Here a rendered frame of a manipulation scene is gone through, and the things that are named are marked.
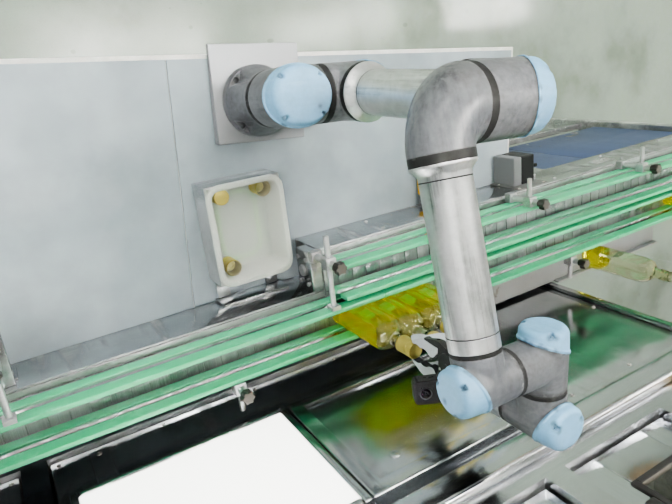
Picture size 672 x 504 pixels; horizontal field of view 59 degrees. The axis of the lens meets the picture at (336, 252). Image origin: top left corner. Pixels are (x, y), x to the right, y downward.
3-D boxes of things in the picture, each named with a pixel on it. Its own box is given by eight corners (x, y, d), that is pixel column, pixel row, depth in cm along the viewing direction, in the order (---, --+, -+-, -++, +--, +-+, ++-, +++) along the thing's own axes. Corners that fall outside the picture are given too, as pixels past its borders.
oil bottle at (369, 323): (332, 321, 140) (385, 355, 122) (329, 299, 138) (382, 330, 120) (352, 314, 142) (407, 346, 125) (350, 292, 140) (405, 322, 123)
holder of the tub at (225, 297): (213, 300, 137) (225, 310, 131) (191, 183, 128) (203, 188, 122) (280, 279, 145) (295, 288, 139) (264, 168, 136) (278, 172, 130)
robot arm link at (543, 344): (530, 347, 82) (527, 416, 86) (584, 325, 88) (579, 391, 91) (488, 328, 89) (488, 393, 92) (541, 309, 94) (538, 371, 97)
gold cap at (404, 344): (395, 353, 120) (408, 361, 116) (394, 337, 119) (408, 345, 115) (409, 348, 122) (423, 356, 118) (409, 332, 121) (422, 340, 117)
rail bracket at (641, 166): (612, 169, 180) (654, 175, 169) (613, 145, 178) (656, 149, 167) (621, 167, 182) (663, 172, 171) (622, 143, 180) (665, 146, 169)
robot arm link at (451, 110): (418, 53, 73) (484, 434, 77) (484, 49, 78) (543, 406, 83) (368, 78, 83) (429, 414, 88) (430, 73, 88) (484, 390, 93)
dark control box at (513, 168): (492, 183, 173) (514, 187, 166) (491, 155, 171) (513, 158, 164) (512, 177, 177) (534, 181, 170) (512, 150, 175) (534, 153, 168)
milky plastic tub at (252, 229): (209, 279, 135) (223, 290, 128) (191, 183, 128) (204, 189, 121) (278, 259, 143) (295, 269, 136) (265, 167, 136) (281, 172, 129)
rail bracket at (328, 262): (312, 301, 135) (341, 319, 125) (303, 230, 130) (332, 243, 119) (324, 297, 136) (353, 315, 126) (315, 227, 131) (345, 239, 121)
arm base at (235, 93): (216, 67, 124) (234, 62, 116) (282, 62, 131) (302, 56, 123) (228, 141, 128) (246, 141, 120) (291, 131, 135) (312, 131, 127)
